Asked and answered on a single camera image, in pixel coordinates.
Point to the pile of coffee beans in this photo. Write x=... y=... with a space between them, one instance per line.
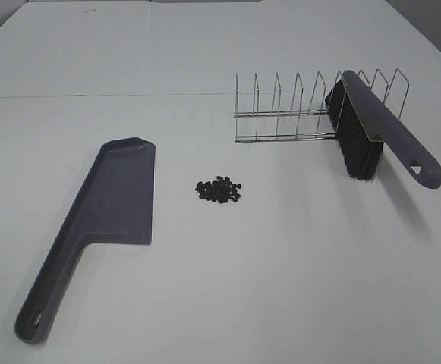
x=220 y=190

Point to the purple plastic dustpan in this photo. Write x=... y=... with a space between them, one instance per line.
x=113 y=205

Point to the purple hand brush black bristles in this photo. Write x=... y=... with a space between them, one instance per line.
x=363 y=125

